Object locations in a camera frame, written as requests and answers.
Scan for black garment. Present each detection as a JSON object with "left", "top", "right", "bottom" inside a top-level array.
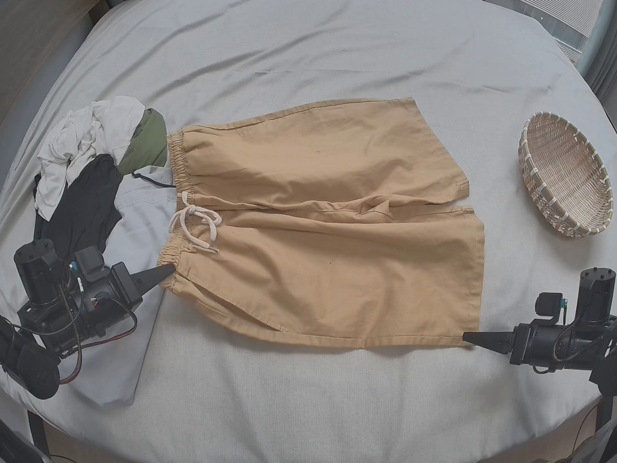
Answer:
[{"left": 31, "top": 155, "right": 123, "bottom": 264}]

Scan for white garment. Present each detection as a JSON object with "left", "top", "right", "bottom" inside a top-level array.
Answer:
[{"left": 36, "top": 95, "right": 146, "bottom": 222}]

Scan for green garment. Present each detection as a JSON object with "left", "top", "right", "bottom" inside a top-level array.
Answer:
[{"left": 116, "top": 108, "right": 174, "bottom": 188}]

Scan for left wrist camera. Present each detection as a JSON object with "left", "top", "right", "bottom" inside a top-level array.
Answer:
[{"left": 72, "top": 247, "right": 107, "bottom": 286}]

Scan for bed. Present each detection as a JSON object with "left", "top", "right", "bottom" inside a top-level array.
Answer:
[{"left": 0, "top": 0, "right": 617, "bottom": 463}]

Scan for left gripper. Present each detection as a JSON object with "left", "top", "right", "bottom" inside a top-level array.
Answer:
[{"left": 72, "top": 262, "right": 174, "bottom": 339}]

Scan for tan shorts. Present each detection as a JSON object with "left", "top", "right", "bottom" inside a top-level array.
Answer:
[{"left": 156, "top": 97, "right": 485, "bottom": 351}]

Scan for round woven basket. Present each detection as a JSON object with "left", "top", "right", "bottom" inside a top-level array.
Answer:
[{"left": 518, "top": 111, "right": 612, "bottom": 239}]

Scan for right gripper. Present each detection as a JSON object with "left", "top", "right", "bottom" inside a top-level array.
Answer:
[{"left": 462, "top": 322, "right": 579, "bottom": 370}]

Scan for pale blue garment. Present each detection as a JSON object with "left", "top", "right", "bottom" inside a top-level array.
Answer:
[{"left": 58, "top": 167, "right": 190, "bottom": 407}]

